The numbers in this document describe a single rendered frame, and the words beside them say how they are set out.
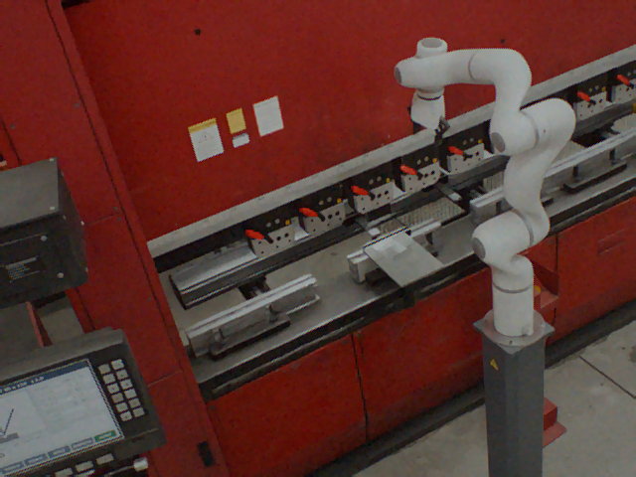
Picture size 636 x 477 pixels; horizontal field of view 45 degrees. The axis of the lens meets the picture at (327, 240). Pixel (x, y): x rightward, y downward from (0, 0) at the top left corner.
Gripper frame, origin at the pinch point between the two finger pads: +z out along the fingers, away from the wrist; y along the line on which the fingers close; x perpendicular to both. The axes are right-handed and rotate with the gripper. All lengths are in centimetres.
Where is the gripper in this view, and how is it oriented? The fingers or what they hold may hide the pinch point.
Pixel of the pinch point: (426, 136)
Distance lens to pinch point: 242.7
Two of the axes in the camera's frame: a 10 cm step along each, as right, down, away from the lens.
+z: 0.4, 7.6, 6.5
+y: 6.7, 4.7, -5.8
